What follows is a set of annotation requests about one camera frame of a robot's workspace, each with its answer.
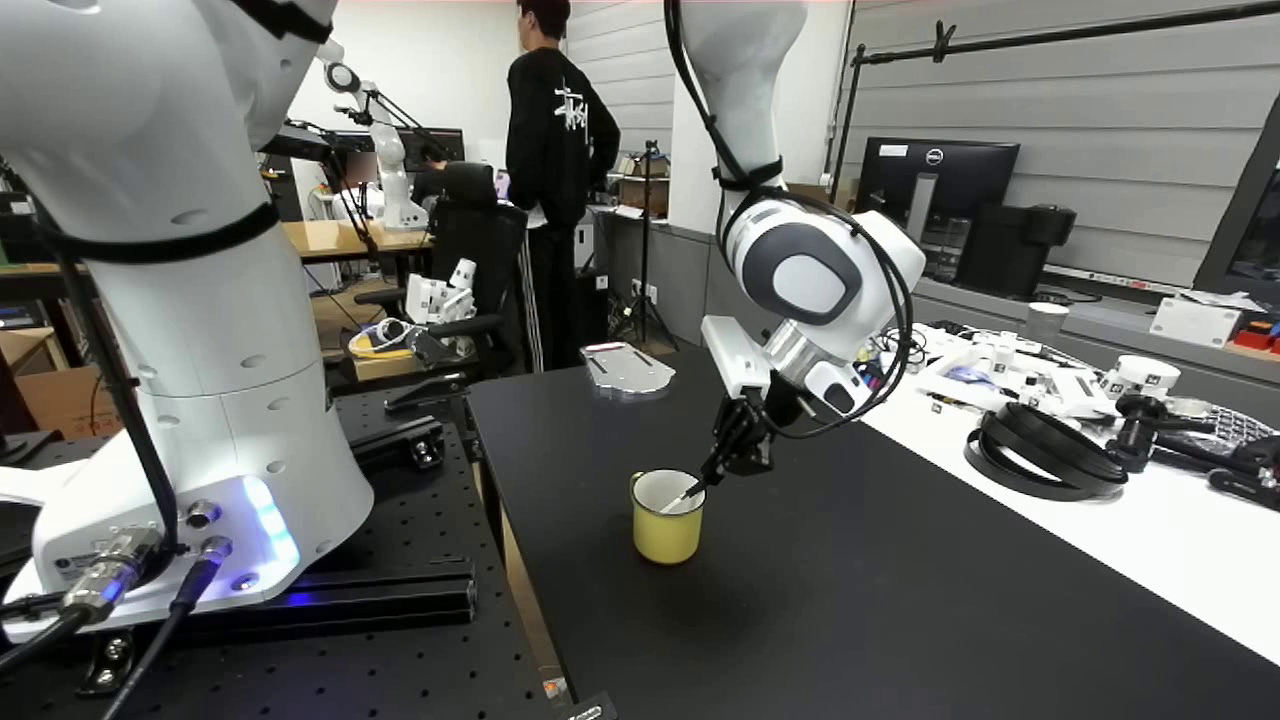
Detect person in black shirt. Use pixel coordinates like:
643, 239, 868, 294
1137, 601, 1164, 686
503, 0, 622, 378

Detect grey counter bench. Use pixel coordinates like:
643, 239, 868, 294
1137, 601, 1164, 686
915, 271, 1280, 415

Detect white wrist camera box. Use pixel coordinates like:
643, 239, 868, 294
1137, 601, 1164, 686
695, 311, 781, 404

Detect black aluminium rail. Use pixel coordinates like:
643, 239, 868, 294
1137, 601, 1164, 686
263, 574, 476, 634

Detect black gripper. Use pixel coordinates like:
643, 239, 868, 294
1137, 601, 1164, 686
690, 380, 783, 498

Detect black camera tripod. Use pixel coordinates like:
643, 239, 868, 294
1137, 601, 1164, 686
610, 135, 682, 363

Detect black office chair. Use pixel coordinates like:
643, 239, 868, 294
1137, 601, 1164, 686
382, 162, 532, 415

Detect stacked cardboard boxes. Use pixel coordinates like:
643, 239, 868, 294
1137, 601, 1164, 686
0, 323, 123, 445

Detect black Dell monitor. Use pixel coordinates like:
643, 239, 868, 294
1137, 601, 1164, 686
854, 131, 1023, 257

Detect white electronics board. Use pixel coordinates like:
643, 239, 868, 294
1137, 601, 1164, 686
922, 323, 1111, 422

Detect black handheld device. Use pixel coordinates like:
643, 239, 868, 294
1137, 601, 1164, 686
1204, 438, 1280, 513

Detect cable with silver connector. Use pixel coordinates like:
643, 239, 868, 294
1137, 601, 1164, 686
0, 534, 152, 674

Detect black optical breadboard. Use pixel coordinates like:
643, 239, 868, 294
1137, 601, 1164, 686
0, 384, 562, 720

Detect silver metal mounting plate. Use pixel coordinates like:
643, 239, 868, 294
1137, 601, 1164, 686
580, 341, 680, 400

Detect wooden desk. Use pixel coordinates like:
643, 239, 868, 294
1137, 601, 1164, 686
270, 217, 437, 263

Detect black box device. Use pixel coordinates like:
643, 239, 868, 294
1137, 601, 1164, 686
954, 201, 1080, 301

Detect yellow ceramic cup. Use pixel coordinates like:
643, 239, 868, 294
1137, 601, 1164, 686
627, 466, 706, 568

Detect black base cable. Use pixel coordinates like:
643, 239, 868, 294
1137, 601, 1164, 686
94, 551, 228, 720

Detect white bag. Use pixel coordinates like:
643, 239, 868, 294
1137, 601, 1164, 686
404, 257, 481, 332

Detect black table clamp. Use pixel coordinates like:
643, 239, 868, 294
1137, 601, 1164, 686
348, 409, 451, 479

